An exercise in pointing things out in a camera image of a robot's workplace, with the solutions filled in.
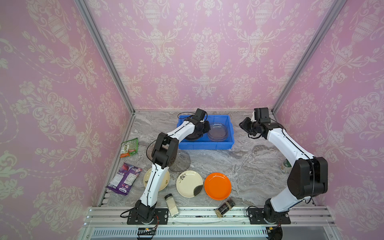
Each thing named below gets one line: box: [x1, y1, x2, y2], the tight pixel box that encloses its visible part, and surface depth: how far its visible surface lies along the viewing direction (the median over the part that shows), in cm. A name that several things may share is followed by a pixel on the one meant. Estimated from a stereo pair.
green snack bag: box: [120, 138, 139, 158], surface depth 100 cm
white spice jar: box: [164, 193, 179, 218], surface depth 76 cm
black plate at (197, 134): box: [185, 129, 204, 141], surface depth 102 cm
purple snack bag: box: [105, 162, 143, 196], surface depth 86 cm
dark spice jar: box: [215, 198, 236, 218], surface depth 76 cm
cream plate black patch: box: [176, 170, 204, 198], surface depth 86 cm
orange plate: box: [204, 172, 232, 201], surface depth 84 cm
